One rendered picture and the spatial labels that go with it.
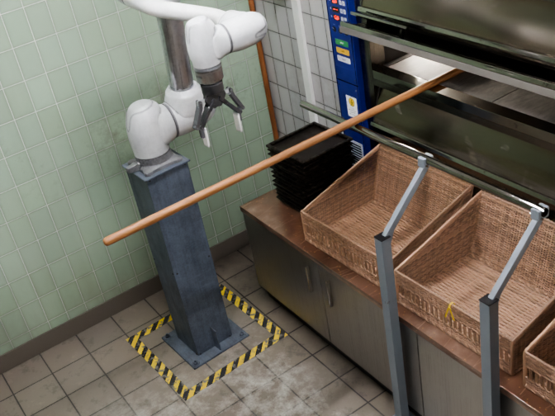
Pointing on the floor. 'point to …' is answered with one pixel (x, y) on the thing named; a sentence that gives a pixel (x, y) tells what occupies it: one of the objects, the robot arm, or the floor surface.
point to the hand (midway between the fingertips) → (223, 135)
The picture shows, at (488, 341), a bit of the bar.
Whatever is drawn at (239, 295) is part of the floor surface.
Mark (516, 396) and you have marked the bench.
